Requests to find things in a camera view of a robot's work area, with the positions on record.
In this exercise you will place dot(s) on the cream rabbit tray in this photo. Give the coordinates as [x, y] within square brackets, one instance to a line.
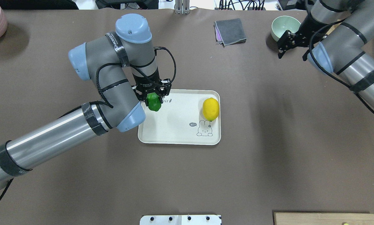
[180, 120]

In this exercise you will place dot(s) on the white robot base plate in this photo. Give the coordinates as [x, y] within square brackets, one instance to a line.
[194, 219]

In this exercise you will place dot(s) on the green lemon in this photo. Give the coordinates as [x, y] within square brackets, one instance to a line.
[154, 102]

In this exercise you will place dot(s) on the yellow lemon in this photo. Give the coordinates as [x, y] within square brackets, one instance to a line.
[211, 109]

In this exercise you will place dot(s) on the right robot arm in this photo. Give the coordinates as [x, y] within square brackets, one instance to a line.
[334, 31]

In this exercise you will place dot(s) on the light green bowl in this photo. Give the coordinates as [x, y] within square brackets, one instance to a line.
[283, 23]

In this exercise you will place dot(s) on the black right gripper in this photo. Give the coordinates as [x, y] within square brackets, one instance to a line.
[303, 32]

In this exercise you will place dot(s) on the folded grey cloth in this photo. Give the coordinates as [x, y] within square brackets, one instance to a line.
[229, 32]

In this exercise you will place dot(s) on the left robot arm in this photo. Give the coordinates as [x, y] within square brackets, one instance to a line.
[67, 77]

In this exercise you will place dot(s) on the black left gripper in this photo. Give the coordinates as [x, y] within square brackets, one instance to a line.
[148, 82]

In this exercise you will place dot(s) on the wooden board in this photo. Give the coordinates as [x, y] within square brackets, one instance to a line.
[302, 218]

